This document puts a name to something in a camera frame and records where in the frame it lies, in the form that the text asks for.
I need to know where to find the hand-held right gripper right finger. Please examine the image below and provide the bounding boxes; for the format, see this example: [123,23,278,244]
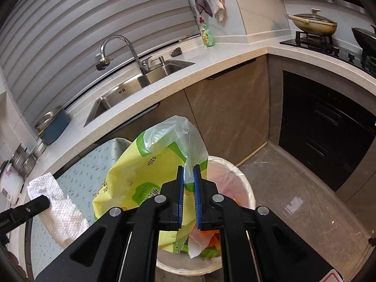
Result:
[193,164,350,282]

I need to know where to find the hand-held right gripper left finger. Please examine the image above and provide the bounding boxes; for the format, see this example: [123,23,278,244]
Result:
[35,165,185,282]

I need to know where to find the black wok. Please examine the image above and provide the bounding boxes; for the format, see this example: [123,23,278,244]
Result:
[351,25,376,48]

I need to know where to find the white roller shutter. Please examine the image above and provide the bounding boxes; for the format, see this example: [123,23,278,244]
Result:
[0,0,200,124]

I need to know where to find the black gas stove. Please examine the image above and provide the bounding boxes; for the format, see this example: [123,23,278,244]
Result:
[279,31,376,75]

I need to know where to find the steel pot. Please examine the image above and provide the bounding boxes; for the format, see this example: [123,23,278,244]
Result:
[10,144,37,177]
[31,138,48,160]

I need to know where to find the blue basin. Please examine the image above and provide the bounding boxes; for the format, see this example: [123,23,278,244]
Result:
[38,109,71,145]

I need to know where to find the chrome faucet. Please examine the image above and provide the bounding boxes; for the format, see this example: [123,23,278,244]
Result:
[95,35,153,74]

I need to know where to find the yellow green plastic packaging bag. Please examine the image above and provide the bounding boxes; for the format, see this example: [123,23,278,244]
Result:
[92,115,209,255]

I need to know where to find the brown kitchen cabinet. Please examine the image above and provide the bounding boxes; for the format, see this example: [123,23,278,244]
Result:
[94,56,271,168]

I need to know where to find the wok with glass lid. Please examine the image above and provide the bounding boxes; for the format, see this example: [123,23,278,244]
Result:
[287,8,338,37]

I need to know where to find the steel sink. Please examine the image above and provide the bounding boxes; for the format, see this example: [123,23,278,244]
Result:
[84,59,196,127]

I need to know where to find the white paper towel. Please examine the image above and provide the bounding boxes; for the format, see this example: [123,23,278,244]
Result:
[27,173,89,249]
[188,226,212,259]

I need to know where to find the floral tablecloth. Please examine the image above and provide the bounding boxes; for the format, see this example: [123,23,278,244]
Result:
[29,137,133,279]

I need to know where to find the black built-in oven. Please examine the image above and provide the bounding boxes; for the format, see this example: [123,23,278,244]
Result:
[278,70,376,193]

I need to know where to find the green dish soap bottle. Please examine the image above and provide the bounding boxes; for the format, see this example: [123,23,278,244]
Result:
[199,18,215,49]

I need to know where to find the purple hanging cloth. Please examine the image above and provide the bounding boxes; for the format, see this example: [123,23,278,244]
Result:
[192,0,213,17]

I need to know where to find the white trash bin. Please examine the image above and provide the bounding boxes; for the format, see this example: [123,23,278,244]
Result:
[156,156,257,272]

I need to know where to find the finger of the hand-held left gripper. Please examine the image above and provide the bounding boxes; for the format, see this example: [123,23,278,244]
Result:
[0,194,50,230]

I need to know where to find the steel bowl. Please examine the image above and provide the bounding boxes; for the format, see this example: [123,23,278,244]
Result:
[34,105,64,134]

